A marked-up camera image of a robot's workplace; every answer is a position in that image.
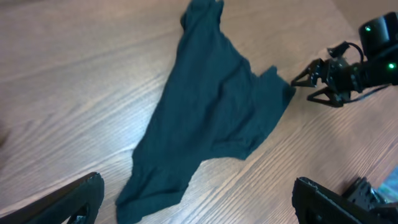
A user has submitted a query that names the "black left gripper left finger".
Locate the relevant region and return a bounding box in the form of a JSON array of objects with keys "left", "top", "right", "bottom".
[{"left": 1, "top": 172, "right": 104, "bottom": 224}]

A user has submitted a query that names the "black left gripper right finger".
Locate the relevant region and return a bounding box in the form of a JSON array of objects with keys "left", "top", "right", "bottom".
[{"left": 292, "top": 177, "right": 397, "bottom": 224}]

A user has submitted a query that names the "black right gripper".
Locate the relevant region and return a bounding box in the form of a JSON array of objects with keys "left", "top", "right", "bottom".
[{"left": 290, "top": 57, "right": 364, "bottom": 108}]

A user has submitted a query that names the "dark teal t-shirt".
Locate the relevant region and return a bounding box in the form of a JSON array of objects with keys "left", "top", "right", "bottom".
[{"left": 116, "top": 1, "right": 295, "bottom": 223}]

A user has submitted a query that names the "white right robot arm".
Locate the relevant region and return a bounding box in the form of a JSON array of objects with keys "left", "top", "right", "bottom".
[{"left": 290, "top": 12, "right": 397, "bottom": 108}]

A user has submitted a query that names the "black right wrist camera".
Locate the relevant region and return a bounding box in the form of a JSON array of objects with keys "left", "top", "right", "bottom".
[{"left": 327, "top": 42, "right": 350, "bottom": 58}]

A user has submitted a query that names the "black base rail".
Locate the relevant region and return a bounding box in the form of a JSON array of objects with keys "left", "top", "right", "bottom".
[{"left": 342, "top": 177, "right": 397, "bottom": 217}]

